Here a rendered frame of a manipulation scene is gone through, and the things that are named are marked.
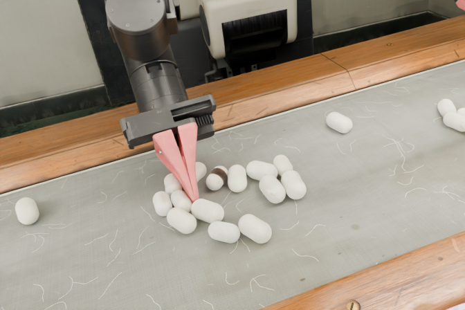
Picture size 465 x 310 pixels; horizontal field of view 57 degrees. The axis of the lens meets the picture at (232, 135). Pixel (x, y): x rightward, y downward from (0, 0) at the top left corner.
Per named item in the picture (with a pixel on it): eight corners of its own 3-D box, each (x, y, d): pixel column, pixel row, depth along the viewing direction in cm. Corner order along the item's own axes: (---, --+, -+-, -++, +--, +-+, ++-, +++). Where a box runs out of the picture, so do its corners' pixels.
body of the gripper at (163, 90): (219, 108, 45) (196, 49, 47) (123, 135, 43) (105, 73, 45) (214, 129, 51) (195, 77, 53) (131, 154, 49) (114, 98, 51)
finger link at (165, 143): (242, 179, 43) (212, 97, 45) (173, 202, 41) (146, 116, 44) (234, 194, 49) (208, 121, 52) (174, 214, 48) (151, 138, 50)
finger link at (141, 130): (219, 187, 42) (190, 104, 45) (148, 210, 41) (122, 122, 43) (214, 201, 49) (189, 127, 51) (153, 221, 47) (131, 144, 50)
